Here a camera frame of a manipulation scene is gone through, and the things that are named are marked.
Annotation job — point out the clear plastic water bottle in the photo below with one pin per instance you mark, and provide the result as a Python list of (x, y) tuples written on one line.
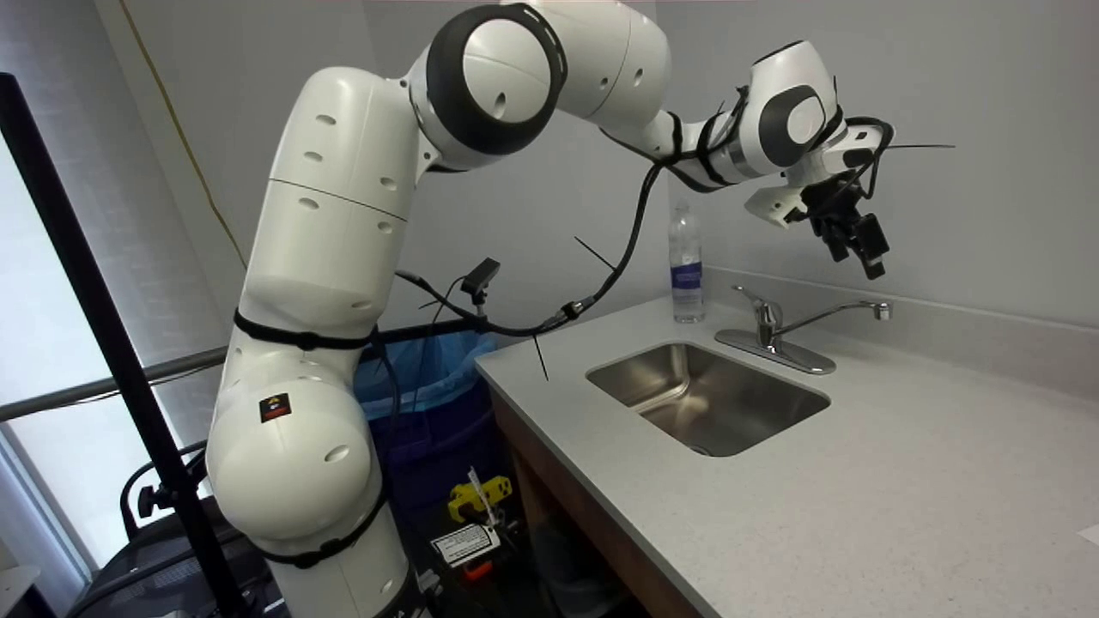
[(688, 268)]

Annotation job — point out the grey window rail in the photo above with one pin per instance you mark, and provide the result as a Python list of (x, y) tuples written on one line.
[(69, 390)]

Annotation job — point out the chrome sink faucet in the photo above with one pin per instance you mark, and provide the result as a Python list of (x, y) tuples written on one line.
[(828, 311)]

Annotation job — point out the black cart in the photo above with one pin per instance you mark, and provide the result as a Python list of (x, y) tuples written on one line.
[(150, 571)]

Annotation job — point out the stainless steel sink basin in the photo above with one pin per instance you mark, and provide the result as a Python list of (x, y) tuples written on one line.
[(708, 397)]

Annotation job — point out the brown wooden counter cabinet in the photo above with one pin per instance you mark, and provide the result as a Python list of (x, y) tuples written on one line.
[(595, 538)]

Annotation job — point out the white labelled box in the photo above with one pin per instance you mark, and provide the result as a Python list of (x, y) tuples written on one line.
[(464, 546)]

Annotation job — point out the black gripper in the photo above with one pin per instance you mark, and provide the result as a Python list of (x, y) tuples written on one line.
[(833, 201)]

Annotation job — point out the black clip mount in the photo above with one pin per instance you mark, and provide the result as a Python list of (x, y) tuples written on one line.
[(483, 279)]

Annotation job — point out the yellow black tool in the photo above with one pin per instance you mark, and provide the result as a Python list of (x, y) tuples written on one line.
[(475, 498)]

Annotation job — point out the blue trash bag bin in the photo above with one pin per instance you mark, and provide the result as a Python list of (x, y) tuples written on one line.
[(425, 390)]

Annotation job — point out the black tripod pole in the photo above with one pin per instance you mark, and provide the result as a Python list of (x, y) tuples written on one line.
[(104, 331)]

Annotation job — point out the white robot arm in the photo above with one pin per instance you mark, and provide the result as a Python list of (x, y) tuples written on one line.
[(331, 229)]

